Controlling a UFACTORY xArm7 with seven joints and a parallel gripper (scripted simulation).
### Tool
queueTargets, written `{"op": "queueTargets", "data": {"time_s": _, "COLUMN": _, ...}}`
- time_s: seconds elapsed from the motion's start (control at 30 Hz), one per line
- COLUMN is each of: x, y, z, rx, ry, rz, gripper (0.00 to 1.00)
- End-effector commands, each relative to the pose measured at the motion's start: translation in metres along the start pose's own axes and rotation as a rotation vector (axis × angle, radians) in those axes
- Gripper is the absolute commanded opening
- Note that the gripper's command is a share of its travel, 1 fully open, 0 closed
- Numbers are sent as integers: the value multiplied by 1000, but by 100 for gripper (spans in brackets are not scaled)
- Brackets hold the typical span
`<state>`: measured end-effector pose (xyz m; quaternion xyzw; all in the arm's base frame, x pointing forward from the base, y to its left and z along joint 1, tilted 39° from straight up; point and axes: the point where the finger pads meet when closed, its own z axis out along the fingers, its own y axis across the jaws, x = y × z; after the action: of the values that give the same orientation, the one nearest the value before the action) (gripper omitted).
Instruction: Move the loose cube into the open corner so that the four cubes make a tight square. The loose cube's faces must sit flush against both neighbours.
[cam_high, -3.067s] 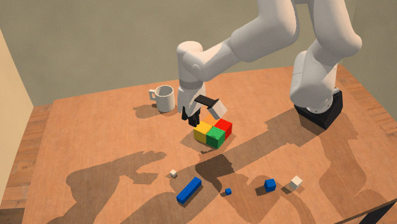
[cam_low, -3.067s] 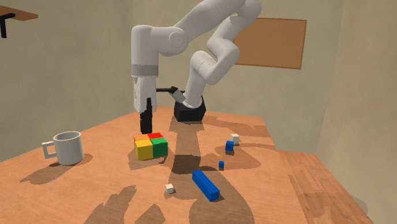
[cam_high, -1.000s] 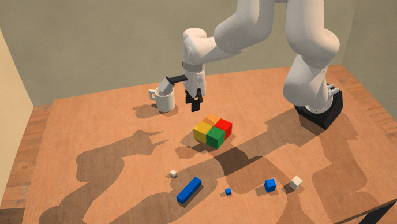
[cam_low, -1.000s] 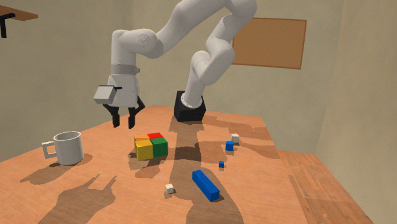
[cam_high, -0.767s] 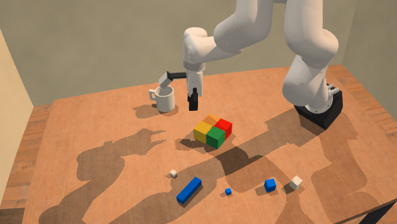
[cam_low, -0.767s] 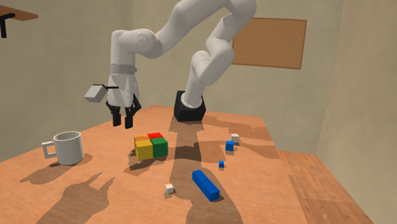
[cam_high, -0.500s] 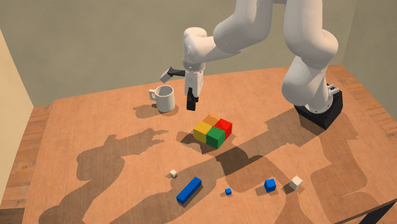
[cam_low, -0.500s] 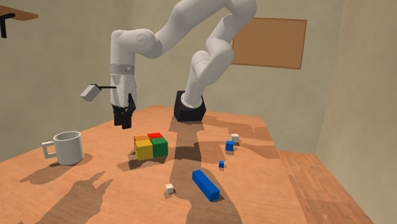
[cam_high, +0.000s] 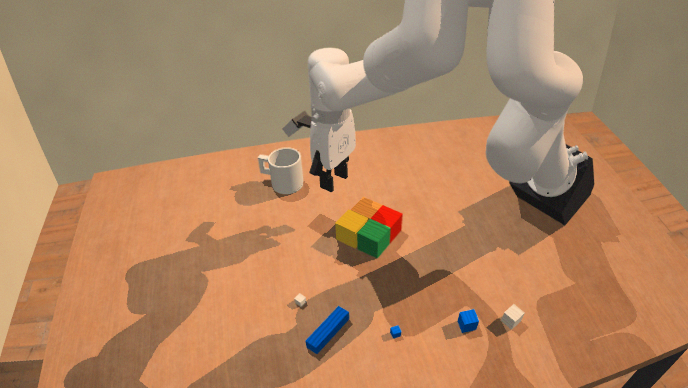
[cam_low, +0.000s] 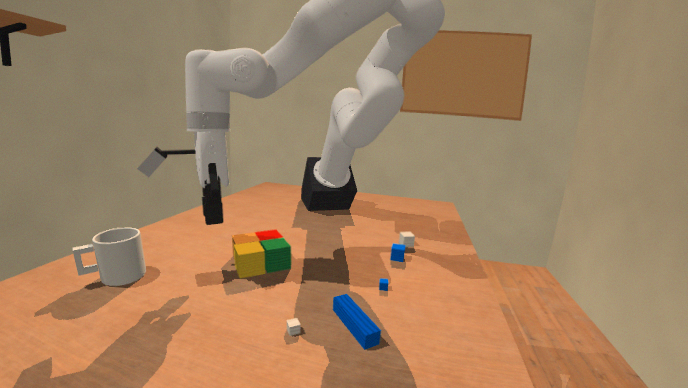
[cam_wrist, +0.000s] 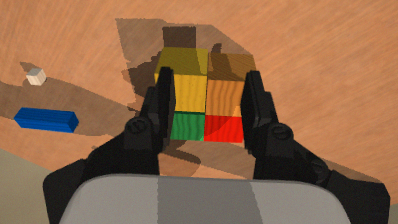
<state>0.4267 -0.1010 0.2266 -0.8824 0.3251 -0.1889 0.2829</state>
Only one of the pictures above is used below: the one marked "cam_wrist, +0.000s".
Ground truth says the red cube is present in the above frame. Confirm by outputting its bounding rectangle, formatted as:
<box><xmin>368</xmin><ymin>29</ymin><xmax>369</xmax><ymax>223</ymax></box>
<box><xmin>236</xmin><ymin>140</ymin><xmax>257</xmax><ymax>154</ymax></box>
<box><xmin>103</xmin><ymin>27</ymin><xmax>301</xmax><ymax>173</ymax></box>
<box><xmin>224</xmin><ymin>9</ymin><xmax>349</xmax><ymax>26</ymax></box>
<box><xmin>204</xmin><ymin>115</ymin><xmax>243</xmax><ymax>143</ymax></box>

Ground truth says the blue rectangular bar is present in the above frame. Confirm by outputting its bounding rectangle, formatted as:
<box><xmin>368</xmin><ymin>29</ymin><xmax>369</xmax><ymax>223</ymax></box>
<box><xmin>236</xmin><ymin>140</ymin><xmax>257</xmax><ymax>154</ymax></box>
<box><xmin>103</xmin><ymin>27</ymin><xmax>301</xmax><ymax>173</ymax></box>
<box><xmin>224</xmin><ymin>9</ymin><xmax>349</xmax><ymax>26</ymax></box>
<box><xmin>13</xmin><ymin>107</ymin><xmax>79</xmax><ymax>133</ymax></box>

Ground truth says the yellow cube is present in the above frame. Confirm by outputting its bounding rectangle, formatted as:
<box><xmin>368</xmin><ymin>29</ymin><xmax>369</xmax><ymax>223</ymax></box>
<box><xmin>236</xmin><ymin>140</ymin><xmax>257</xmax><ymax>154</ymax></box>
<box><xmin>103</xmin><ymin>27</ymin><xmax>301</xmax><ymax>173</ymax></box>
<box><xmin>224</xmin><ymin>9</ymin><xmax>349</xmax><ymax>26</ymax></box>
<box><xmin>155</xmin><ymin>47</ymin><xmax>208</xmax><ymax>112</ymax></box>

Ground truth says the green cube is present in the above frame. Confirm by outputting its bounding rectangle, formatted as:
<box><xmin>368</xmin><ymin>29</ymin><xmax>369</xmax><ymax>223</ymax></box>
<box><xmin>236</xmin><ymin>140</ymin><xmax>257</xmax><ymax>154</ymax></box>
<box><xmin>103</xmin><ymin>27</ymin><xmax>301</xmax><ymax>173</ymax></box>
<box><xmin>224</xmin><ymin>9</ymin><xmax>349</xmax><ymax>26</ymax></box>
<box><xmin>170</xmin><ymin>111</ymin><xmax>205</xmax><ymax>141</ymax></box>

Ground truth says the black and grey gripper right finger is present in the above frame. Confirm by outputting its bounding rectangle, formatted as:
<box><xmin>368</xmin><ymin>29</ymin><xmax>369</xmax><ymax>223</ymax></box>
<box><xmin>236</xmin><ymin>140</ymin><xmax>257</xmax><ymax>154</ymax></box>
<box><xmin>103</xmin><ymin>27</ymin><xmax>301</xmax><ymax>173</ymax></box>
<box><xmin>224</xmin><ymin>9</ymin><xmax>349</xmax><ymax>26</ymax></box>
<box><xmin>240</xmin><ymin>70</ymin><xmax>372</xmax><ymax>224</ymax></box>

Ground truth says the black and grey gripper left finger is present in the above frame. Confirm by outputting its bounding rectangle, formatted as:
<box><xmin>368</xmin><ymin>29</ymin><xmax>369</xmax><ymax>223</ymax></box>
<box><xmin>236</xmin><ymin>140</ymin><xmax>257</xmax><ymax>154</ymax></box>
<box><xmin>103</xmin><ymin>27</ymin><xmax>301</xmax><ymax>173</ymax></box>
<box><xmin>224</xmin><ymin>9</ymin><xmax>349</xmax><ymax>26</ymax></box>
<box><xmin>43</xmin><ymin>67</ymin><xmax>176</xmax><ymax>224</ymax></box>

